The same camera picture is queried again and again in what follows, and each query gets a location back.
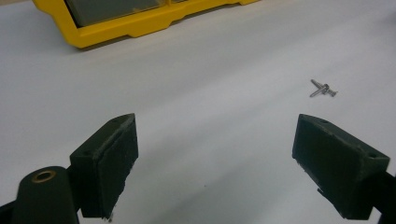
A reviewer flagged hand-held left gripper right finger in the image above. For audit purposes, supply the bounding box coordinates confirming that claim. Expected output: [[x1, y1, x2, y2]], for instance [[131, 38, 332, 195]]
[[291, 113, 390, 220]]

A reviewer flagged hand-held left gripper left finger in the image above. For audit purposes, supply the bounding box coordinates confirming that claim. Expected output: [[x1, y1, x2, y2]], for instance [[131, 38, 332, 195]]
[[68, 113, 139, 219]]

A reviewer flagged small silver screw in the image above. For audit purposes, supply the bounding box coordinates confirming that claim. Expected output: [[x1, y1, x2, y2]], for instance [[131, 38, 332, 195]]
[[310, 78, 338, 98], [309, 83, 331, 98]]

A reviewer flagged yellow drawer organizer case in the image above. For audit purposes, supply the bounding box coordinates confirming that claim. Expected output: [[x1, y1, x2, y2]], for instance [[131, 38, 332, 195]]
[[32, 0, 261, 49]]

